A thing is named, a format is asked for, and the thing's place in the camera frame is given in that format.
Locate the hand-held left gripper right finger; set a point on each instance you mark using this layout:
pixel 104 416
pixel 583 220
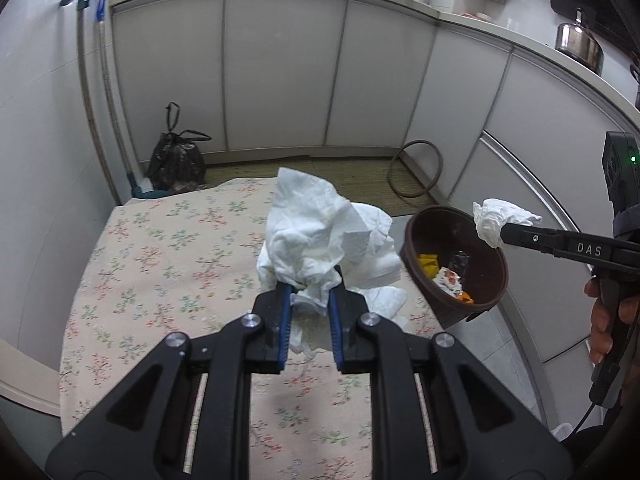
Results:
pixel 334 325

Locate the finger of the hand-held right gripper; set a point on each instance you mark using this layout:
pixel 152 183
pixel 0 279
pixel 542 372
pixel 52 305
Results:
pixel 530 237

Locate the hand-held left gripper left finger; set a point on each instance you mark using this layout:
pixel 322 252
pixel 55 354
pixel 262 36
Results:
pixel 285 320

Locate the small white tissue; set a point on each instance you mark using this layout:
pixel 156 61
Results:
pixel 492 220

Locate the brown round trash bin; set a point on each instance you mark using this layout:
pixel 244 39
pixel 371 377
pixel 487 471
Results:
pixel 450 230

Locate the large white tissue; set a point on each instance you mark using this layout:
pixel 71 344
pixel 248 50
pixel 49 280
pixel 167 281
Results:
pixel 310 220

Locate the person's right hand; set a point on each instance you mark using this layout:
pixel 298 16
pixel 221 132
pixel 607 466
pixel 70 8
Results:
pixel 595 320

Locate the white sliding door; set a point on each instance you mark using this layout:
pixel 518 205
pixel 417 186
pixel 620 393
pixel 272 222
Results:
pixel 540 185

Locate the dark plastic wrapper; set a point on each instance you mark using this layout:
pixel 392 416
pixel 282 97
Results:
pixel 459 262

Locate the orange wrapper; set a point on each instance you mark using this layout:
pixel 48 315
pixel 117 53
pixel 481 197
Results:
pixel 466 298

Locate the white red wrapper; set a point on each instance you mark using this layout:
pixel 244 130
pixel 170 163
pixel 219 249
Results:
pixel 448 280

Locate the yellow wrapper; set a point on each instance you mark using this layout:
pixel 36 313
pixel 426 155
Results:
pixel 429 265

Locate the floral tablecloth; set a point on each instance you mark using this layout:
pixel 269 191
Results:
pixel 150 270

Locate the person's dark clothing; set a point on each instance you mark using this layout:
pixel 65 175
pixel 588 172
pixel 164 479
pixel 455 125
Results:
pixel 615 440

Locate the black garbage bag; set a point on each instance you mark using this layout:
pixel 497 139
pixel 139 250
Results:
pixel 175 160

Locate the steel pot with lid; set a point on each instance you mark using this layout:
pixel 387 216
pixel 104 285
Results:
pixel 580 45

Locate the pink dish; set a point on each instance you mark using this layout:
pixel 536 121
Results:
pixel 477 15

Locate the black range hood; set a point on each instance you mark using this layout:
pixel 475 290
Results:
pixel 600 0

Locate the white kitchen cabinet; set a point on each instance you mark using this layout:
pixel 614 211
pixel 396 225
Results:
pixel 285 70

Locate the metal pole with blue tip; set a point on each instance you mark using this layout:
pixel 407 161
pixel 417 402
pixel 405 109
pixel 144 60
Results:
pixel 111 110

